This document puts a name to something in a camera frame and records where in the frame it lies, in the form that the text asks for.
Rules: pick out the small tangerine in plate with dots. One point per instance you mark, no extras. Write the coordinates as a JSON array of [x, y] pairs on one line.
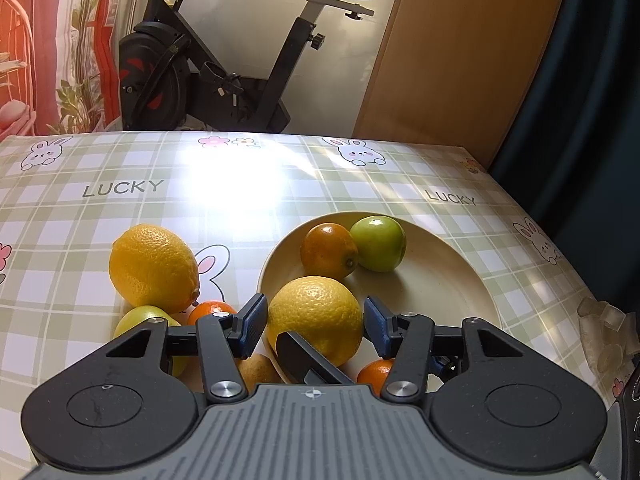
[[374, 374]]

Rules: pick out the yellow lemon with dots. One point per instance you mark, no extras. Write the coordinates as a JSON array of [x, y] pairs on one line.
[[152, 266]]

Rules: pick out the green plaid tablecloth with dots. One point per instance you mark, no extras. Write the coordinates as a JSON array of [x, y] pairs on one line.
[[246, 192]]

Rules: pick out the gold round plate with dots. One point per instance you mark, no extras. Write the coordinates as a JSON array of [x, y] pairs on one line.
[[433, 279]]

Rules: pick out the dark orange tangerine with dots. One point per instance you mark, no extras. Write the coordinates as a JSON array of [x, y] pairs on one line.
[[328, 250]]

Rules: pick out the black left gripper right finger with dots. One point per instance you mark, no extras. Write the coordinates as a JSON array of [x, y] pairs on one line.
[[487, 396]]

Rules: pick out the wooden cabinet panel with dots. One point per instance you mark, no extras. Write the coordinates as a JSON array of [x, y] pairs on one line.
[[455, 72]]

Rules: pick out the large yellow orange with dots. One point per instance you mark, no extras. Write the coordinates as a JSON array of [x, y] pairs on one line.
[[321, 310]]

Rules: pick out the dark blue curtain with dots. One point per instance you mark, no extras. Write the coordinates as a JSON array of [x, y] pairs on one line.
[[571, 157]]

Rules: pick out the small orange tangerine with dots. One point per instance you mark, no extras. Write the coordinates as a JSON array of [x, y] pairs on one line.
[[215, 307]]

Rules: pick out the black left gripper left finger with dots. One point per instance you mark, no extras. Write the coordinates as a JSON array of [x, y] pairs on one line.
[[140, 395]]

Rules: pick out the black exercise bike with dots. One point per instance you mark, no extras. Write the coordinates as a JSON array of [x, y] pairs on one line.
[[170, 76]]

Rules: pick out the green apple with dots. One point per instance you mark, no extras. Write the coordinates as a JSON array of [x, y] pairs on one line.
[[381, 242]]

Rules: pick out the brownish pear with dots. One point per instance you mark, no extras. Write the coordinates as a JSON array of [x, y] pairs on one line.
[[256, 370]]

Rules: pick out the pink printed wall tapestry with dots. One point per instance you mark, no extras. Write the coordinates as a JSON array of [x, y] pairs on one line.
[[58, 71]]

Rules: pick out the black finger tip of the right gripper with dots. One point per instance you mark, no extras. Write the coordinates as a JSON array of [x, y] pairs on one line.
[[303, 364]]

